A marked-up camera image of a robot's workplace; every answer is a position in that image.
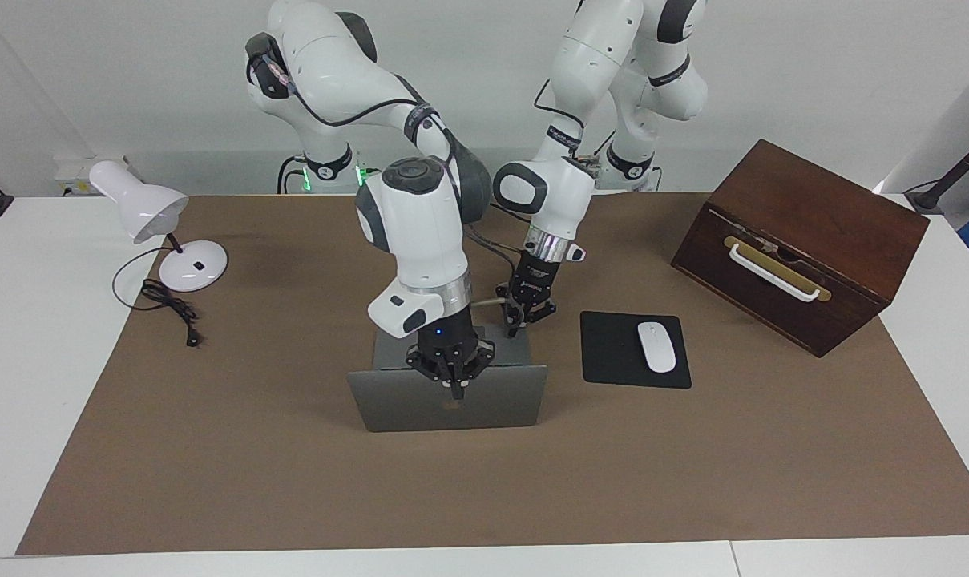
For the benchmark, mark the black mouse pad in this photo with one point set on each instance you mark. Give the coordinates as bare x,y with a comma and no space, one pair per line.
608,353

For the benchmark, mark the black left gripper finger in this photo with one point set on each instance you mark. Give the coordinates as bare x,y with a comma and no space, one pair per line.
542,312
512,312

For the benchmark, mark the dark brown wooden box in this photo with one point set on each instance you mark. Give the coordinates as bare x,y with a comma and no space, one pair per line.
821,208

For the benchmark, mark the grey laptop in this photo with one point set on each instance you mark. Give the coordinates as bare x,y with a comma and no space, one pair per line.
404,405

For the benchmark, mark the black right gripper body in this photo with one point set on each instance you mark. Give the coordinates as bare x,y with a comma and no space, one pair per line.
448,344

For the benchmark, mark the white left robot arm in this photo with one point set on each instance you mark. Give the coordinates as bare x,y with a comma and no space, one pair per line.
596,64

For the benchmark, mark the brown table mat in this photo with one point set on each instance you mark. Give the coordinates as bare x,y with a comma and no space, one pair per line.
452,497

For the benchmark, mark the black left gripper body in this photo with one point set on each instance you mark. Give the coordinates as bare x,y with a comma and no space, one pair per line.
536,280

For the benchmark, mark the black stand with pole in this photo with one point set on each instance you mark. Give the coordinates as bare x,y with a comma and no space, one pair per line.
953,172

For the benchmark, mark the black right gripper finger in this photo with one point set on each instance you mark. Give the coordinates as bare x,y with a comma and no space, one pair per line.
474,369
436,375

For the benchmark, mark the white desk lamp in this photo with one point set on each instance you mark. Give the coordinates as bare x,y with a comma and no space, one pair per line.
139,204

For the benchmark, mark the white computer mouse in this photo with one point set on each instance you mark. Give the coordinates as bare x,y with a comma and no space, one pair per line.
656,349

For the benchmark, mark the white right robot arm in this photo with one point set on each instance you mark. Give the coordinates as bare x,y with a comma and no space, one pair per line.
420,232

